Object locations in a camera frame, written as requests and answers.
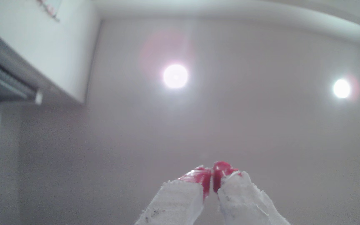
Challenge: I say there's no round ceiling light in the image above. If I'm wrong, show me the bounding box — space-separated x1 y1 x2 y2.
332 78 352 99
163 64 189 89

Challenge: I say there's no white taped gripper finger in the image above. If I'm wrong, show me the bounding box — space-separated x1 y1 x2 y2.
213 161 291 225
135 166 212 225

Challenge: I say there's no grey curtain rail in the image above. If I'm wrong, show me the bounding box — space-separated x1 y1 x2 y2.
0 53 43 105

